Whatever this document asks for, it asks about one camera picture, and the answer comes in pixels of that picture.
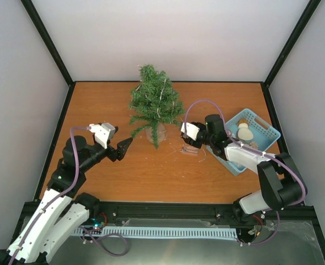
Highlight frame post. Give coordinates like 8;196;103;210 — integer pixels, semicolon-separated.
262;0;321;91
20;0;74;87

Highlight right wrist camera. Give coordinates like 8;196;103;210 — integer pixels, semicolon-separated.
180;122;200;140

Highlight small circuit board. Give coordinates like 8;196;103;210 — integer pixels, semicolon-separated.
84;216;107;236

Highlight right back frame post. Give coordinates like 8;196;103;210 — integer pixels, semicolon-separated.
262;0;321;91

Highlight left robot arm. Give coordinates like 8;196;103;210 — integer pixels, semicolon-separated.
0;136;133;264

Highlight light blue cable duct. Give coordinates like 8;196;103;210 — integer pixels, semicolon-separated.
70;226;239;240

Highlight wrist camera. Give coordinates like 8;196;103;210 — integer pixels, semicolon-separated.
180;122;200;140
89;123;116;149

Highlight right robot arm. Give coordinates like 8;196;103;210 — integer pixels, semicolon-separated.
180;114;307;224

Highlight left back frame post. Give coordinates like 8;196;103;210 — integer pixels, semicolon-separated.
20;0;74;87

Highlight light blue plastic basket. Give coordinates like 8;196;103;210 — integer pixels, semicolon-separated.
206;108;281;177

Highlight brown pinecone ornament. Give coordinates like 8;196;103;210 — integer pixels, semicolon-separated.
249;141;258;150

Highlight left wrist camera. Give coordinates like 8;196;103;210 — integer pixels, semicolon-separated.
89;123;116;149

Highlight small green christmas tree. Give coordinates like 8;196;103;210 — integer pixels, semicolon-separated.
129;64;184;149

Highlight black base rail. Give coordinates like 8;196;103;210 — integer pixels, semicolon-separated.
18;201;319;228

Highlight clear battery box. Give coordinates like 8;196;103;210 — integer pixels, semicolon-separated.
182;146;199;156

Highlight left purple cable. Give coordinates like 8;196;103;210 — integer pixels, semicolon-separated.
6;126;93;265

